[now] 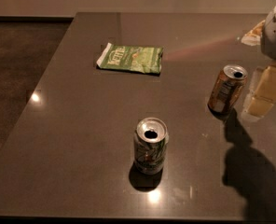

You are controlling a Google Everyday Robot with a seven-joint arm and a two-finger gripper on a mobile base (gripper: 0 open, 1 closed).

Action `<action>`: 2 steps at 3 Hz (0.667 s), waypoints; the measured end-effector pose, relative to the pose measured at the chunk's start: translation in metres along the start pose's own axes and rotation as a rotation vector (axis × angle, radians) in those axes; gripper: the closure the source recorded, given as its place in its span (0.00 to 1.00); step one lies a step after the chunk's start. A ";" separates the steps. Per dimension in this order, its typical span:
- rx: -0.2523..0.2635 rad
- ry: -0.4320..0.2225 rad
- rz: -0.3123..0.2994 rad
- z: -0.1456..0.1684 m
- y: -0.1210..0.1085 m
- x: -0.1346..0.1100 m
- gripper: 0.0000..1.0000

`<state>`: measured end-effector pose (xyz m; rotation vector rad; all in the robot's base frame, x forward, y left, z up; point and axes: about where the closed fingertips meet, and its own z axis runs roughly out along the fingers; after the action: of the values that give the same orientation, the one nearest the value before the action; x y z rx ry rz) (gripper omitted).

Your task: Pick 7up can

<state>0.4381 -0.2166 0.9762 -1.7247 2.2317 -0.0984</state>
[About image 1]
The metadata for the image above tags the green chip bag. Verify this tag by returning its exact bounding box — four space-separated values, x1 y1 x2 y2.
96 43 163 75

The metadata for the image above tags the brown orange soda can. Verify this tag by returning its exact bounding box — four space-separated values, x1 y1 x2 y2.
208 64 248 115

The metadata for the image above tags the green white 7up can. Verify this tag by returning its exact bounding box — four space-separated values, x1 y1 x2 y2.
133 118 169 175

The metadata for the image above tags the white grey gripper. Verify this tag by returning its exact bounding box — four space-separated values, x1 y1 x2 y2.
241 6 276 121

